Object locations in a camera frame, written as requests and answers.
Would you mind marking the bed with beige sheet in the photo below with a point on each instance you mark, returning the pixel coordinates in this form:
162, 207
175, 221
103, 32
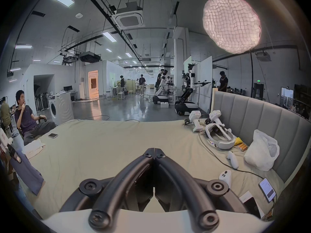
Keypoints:
109, 142

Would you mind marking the white hand controller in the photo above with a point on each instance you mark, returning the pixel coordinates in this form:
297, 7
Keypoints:
224, 176
233, 160

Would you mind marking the white humanoid robot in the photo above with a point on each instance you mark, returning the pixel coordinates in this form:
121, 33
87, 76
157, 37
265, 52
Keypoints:
160, 91

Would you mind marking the small orange pack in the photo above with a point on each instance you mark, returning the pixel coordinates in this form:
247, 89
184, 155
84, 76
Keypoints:
243, 147

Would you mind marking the white flat box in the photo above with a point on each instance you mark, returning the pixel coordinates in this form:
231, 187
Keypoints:
245, 196

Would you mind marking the black and white wheeled robot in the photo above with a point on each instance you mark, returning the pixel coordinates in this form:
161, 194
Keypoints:
187, 93

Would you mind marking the grey padded headboard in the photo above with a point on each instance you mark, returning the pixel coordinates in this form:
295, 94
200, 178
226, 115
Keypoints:
255, 115

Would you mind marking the white cloth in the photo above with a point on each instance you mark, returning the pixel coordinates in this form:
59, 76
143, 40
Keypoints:
34, 149

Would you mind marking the dark phone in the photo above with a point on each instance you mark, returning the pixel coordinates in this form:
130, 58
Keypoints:
53, 135

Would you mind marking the black flat device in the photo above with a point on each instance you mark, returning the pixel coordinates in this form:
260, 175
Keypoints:
253, 206

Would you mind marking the dark blue shirt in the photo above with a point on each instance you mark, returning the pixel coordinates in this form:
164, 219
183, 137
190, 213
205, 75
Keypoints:
26, 171

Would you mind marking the large round paper lamp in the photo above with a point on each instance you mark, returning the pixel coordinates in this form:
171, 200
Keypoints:
232, 23

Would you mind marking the white plastic bag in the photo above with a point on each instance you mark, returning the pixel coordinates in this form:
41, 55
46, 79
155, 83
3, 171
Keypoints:
262, 152

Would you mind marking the white headset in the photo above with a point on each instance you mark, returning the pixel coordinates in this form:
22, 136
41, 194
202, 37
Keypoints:
220, 136

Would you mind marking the spare white hand-held gripper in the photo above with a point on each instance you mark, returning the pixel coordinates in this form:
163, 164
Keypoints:
195, 120
215, 116

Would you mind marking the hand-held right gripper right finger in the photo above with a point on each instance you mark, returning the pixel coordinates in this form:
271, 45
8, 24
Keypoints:
182, 176

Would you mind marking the phone with lit screen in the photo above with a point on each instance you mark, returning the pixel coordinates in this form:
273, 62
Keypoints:
266, 189

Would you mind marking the yellow packet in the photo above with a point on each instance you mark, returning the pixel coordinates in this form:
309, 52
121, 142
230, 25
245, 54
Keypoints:
238, 141

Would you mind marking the white washing machine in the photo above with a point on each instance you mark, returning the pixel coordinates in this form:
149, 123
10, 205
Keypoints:
60, 110

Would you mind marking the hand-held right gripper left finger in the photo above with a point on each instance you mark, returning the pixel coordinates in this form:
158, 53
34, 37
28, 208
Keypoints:
126, 176

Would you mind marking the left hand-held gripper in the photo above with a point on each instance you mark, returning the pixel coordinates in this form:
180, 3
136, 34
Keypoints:
4, 138

